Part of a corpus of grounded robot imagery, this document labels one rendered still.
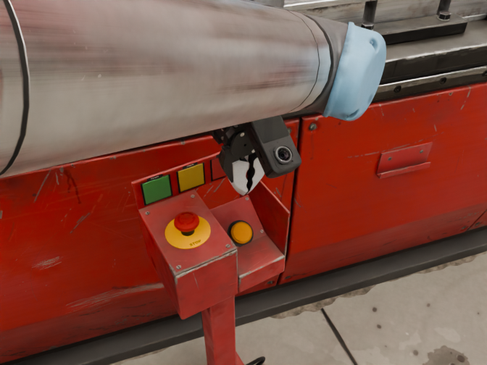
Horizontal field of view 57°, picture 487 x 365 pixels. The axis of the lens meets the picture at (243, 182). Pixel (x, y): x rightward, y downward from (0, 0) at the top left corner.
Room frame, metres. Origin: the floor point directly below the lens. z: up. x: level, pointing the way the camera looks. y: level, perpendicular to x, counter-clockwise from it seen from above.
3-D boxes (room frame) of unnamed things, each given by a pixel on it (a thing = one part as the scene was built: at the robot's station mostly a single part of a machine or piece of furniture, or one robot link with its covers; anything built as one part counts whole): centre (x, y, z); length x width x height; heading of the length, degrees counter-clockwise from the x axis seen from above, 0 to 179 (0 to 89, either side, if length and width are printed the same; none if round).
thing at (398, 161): (0.91, -0.42, 0.59); 0.15 x 0.02 x 0.07; 108
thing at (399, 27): (1.00, -0.37, 0.89); 0.30 x 0.05 x 0.03; 108
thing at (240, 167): (0.53, 0.02, 0.87); 0.06 x 0.03 x 0.09; 30
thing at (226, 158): (0.50, 0.01, 0.92); 0.05 x 0.02 x 0.09; 120
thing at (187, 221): (0.48, 0.09, 0.79); 0.04 x 0.04 x 0.04
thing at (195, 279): (0.52, 0.05, 0.75); 0.20 x 0.16 x 0.18; 120
